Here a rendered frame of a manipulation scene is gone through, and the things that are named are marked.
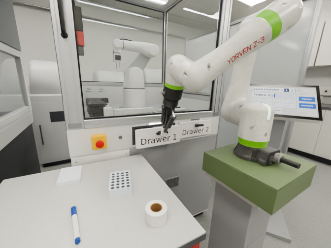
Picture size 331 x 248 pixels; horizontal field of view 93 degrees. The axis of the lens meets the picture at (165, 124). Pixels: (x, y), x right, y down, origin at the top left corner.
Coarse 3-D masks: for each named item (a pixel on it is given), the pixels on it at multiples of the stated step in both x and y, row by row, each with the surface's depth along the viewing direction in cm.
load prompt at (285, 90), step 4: (256, 88) 135; (260, 88) 134; (264, 88) 133; (268, 88) 131; (272, 88) 130; (276, 88) 129; (280, 88) 128; (284, 88) 127; (288, 88) 126; (292, 88) 125; (272, 92) 129; (276, 92) 128; (280, 92) 127; (284, 92) 126; (288, 92) 125; (292, 92) 124
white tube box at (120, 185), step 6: (114, 174) 68; (120, 174) 67; (126, 174) 68; (114, 180) 63; (120, 180) 63; (126, 180) 64; (114, 186) 59; (120, 186) 60; (126, 186) 60; (108, 192) 57; (114, 192) 58; (120, 192) 58; (126, 192) 59
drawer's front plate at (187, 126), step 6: (204, 120) 114; (210, 120) 117; (186, 126) 107; (192, 126) 110; (198, 126) 112; (204, 126) 115; (210, 126) 118; (180, 132) 106; (186, 132) 109; (198, 132) 114; (204, 132) 117; (210, 132) 120
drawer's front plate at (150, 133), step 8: (144, 128) 89; (152, 128) 90; (160, 128) 92; (168, 128) 95; (176, 128) 97; (136, 136) 86; (144, 136) 88; (152, 136) 91; (160, 136) 93; (168, 136) 96; (176, 136) 99; (136, 144) 87; (144, 144) 89; (152, 144) 92; (160, 144) 94
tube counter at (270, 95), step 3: (270, 93) 129; (273, 93) 128; (276, 93) 127; (279, 93) 126; (282, 93) 126; (270, 96) 128; (273, 96) 127; (276, 96) 126; (279, 96) 125; (282, 96) 125; (285, 96) 124; (288, 96) 123; (291, 96) 123; (294, 96) 122
